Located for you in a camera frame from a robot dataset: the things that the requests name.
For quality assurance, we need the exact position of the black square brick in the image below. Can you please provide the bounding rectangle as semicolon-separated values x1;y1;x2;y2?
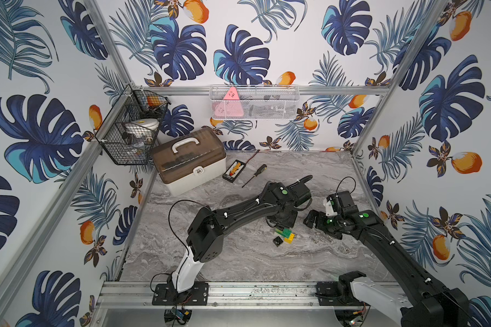
273;237;284;247

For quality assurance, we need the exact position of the yellow square brick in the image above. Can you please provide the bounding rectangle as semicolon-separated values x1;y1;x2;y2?
284;233;295;244

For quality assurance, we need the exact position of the pink triangle card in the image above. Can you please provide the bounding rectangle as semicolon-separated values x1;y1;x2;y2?
212;87;244;119

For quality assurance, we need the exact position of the white storage box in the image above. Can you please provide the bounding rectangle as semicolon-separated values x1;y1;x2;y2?
150;127;226;196

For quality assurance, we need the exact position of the black bit holder case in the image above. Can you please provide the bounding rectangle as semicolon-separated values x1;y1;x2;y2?
222;160;246;183

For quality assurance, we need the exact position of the black wire basket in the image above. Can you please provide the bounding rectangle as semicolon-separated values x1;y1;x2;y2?
94;85;171;166

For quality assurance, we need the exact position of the white round object in basket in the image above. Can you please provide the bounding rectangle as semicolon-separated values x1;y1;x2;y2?
124;119;160;138

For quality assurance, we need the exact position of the black yellow screwdriver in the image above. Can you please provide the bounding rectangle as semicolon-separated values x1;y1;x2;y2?
241;164;267;188

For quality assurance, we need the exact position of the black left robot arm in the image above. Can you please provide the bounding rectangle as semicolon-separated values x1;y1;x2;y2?
170;181;311;294

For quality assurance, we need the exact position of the dark green long brick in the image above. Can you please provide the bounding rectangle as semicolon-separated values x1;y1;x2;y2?
275;228;293;238

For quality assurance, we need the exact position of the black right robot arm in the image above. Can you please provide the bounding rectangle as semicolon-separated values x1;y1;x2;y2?
304;210;470;326

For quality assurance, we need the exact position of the clear mesh wall shelf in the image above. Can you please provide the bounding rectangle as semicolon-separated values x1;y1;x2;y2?
209;85;300;121

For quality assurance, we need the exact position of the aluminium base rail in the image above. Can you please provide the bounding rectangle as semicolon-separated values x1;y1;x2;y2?
89;279;439;327

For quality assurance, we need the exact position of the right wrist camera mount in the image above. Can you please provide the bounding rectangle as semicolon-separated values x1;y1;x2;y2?
324;191;357;217

